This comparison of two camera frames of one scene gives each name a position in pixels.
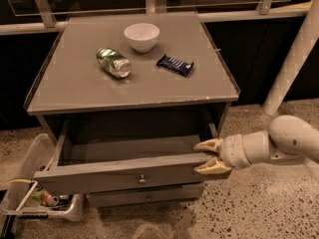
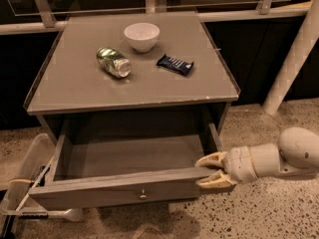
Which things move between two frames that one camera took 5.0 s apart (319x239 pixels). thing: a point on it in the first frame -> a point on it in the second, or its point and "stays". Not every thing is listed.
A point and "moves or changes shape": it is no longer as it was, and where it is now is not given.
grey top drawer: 127,161 moves or changes shape
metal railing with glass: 34,8 stays
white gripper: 232,150 -> 238,164
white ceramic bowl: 142,36 stays
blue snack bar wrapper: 177,66 stays
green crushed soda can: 113,62 stays
